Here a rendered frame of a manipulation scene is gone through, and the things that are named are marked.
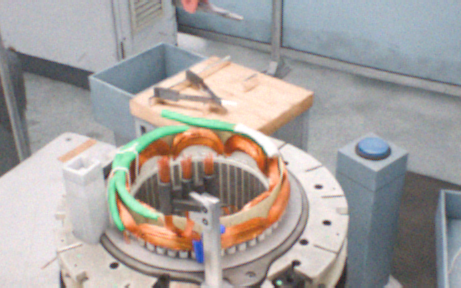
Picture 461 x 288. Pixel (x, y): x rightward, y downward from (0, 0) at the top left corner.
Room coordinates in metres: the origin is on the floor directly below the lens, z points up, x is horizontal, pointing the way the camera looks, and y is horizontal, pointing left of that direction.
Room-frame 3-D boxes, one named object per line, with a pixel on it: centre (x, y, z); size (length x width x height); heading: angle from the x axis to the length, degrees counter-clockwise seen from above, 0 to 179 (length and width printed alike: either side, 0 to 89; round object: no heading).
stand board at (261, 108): (0.88, 0.01, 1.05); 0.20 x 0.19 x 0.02; 49
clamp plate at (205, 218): (0.45, 0.03, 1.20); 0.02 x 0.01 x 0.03; 47
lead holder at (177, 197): (0.46, 0.04, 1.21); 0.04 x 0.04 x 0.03; 55
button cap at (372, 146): (0.78, -0.20, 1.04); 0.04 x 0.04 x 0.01
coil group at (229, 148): (0.64, -0.02, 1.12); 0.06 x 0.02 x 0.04; 55
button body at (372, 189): (0.78, -0.20, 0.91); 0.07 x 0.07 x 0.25; 40
